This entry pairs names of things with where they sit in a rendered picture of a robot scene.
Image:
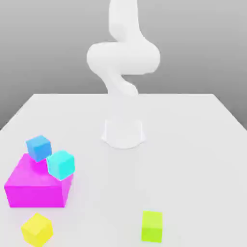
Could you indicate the small cyan cube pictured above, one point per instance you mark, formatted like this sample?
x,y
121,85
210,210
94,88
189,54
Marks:
x,y
61,165

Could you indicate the small yellow cube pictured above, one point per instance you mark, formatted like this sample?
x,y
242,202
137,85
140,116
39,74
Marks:
x,y
37,230

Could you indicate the small blue cube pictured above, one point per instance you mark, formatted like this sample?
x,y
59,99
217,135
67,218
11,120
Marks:
x,y
39,148

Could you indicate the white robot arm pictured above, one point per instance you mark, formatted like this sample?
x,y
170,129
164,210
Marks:
x,y
123,57

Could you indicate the small lime green cube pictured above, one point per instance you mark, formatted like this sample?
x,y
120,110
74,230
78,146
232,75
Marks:
x,y
152,226

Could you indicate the large magenta box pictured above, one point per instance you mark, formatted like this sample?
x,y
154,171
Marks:
x,y
32,191

